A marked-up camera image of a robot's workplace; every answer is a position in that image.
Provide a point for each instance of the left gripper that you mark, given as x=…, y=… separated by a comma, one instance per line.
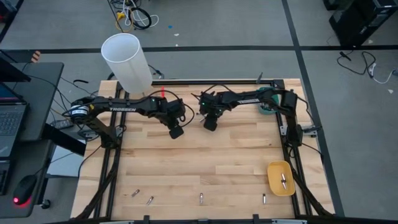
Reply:
x=171, y=112

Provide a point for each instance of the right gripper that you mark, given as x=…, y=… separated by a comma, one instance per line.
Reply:
x=211, y=104

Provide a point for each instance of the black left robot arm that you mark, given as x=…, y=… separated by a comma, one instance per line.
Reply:
x=102, y=102

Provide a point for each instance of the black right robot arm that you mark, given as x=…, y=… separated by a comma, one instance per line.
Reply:
x=236, y=98

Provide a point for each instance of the teal plastic bin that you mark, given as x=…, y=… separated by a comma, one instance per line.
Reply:
x=264, y=111

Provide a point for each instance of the gray mounting plate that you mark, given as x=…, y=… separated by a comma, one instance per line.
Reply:
x=119, y=131
x=283, y=130

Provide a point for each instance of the small black rod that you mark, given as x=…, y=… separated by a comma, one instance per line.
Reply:
x=259, y=77

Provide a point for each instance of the yellow plastic bin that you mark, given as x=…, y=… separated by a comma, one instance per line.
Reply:
x=275, y=174

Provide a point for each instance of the white shade wooden lamp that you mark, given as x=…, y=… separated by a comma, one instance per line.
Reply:
x=124, y=59

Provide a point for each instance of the black remote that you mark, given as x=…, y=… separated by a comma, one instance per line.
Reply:
x=62, y=124

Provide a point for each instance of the black desk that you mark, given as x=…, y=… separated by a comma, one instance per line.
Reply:
x=40, y=93

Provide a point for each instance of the black caster wheel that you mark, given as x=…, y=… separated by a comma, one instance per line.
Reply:
x=45, y=204

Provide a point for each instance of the orange black striped marker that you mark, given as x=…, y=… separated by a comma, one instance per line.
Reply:
x=35, y=56

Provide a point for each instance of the black computer mouse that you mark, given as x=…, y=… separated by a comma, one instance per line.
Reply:
x=24, y=188

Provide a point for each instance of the black laptop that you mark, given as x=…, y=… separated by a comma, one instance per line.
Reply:
x=11, y=123

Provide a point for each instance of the black monitor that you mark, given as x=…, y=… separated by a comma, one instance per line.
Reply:
x=9, y=73

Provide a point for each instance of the black computer tower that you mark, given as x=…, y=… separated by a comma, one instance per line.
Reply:
x=363, y=21

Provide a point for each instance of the black aluminium table frame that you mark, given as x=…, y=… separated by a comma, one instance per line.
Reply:
x=180, y=82

